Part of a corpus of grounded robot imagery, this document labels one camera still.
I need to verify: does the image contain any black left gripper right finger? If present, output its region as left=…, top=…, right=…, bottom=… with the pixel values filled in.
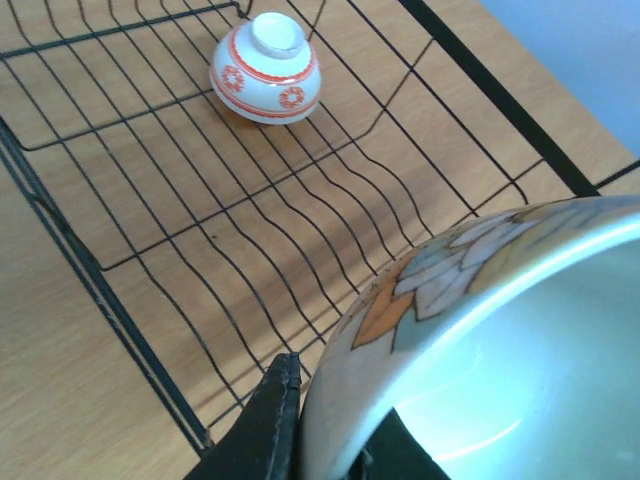
left=344, top=409, right=450, bottom=480

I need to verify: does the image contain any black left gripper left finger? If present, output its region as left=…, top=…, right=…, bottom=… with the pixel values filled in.
left=185, top=353, right=301, bottom=480

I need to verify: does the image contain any beige leaf pattern bowl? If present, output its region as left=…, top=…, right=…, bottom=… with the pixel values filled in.
left=301, top=195, right=639, bottom=479

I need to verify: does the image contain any black wire dish rack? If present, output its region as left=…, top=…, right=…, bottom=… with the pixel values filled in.
left=1, top=1, right=639, bottom=459

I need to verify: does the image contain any orange floral white bowl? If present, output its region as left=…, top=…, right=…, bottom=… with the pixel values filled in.
left=209, top=11, right=322, bottom=125

